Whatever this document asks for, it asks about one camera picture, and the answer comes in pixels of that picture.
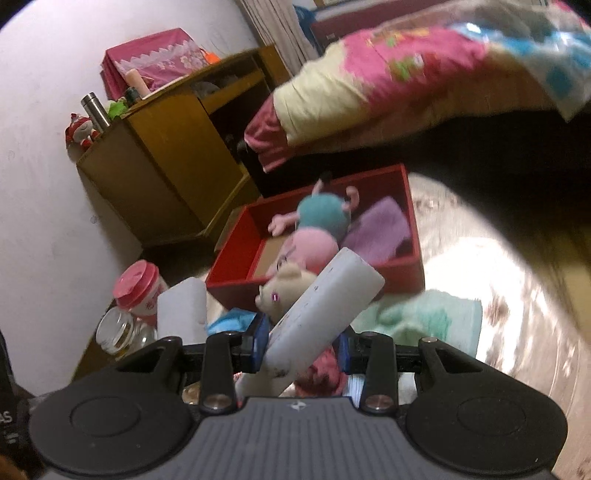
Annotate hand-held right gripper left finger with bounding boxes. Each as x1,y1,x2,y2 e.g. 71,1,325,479
115,315,271,414

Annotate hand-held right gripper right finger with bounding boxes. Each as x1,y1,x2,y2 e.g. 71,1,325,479
337,330,483,414

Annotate beige teddy bear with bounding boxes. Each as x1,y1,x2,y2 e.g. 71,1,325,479
255,262,320,325

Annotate red storage box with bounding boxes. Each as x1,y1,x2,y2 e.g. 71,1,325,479
205,164,426,308

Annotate mint green towel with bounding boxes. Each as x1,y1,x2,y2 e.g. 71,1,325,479
353,289,484,357

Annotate pink knitted plush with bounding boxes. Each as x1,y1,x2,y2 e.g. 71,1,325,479
294,346,348,398

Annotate blue face mask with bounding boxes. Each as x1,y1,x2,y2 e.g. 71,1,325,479
207,308,259,337

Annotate square white foam block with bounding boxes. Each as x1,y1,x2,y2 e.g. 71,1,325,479
157,277,208,343

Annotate clear round lid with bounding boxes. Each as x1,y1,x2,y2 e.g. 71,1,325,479
95,307,158,357

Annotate purple cloth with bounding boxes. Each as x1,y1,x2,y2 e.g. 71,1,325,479
344,196,413,264

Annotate pink lid plastic jar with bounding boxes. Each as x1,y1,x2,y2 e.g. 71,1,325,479
113,260,170,324

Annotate blue and pink plush pig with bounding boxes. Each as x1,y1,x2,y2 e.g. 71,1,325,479
268,173,361,278

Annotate wooden cabinet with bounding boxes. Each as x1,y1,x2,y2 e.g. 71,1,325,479
76,44,293,248

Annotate red santa doll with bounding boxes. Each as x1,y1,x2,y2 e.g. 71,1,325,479
65,113,101,151

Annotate pink patterned quilt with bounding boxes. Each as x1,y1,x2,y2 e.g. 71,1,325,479
244,0,591,174

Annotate steel thermos bottle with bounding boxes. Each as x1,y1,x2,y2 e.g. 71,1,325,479
81,92,112,131

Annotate pink cylinder candle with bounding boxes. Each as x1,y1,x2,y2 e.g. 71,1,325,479
126,68,149,99

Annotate pink cloth covered box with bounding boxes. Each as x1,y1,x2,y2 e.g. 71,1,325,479
102,28,209,100

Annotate beige curtain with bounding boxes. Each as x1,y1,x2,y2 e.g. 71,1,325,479
235,0,320,78

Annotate dark red bed headboard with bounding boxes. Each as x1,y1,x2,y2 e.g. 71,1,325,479
310,0,444,47

